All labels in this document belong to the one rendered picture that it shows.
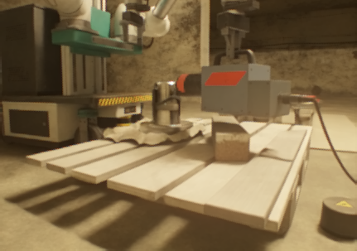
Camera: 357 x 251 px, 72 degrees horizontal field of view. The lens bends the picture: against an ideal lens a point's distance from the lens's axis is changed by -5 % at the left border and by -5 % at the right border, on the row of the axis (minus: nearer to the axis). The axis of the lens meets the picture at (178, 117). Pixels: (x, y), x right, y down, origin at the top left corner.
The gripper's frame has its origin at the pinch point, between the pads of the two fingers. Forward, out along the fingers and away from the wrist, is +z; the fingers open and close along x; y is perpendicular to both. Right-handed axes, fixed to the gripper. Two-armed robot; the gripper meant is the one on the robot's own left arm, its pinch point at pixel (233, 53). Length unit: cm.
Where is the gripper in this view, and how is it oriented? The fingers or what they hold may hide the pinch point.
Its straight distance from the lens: 97.3
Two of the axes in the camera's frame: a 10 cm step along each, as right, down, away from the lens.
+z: 0.0, 9.9, 1.2
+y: -6.6, -0.9, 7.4
